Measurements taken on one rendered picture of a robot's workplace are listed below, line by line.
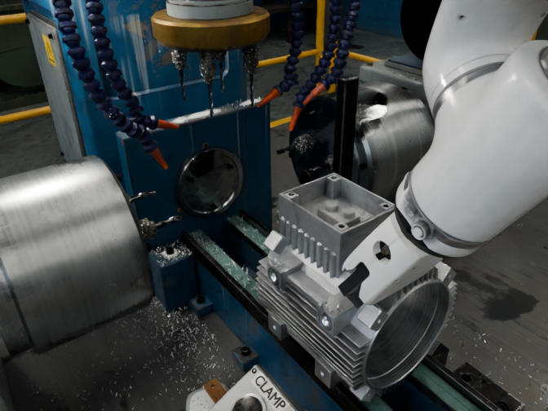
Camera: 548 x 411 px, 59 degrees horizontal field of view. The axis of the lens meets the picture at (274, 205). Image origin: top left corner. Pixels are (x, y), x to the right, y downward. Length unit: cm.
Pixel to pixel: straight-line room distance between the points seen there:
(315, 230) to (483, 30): 31
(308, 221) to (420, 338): 23
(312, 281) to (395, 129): 41
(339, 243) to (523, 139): 30
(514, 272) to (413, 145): 37
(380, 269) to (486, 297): 65
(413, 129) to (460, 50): 58
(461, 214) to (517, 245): 88
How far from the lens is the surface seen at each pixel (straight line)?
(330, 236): 59
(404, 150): 95
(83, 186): 69
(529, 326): 104
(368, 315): 56
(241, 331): 89
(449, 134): 37
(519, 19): 40
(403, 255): 42
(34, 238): 66
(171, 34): 74
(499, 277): 114
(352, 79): 76
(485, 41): 40
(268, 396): 49
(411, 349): 72
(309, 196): 68
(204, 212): 97
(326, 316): 58
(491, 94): 35
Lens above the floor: 146
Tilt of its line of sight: 31 degrees down
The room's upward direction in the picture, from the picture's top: 1 degrees counter-clockwise
